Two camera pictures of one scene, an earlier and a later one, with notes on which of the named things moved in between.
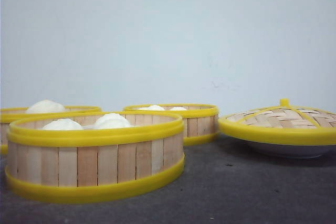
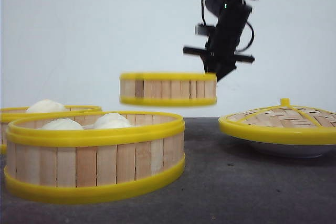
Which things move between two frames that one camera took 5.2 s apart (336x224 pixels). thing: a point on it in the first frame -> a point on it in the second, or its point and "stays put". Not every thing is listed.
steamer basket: [200, 122] -> [168, 89]
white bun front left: [62, 124] stays put
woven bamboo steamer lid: [283, 124] stays put
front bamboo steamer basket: [86, 157] stays put
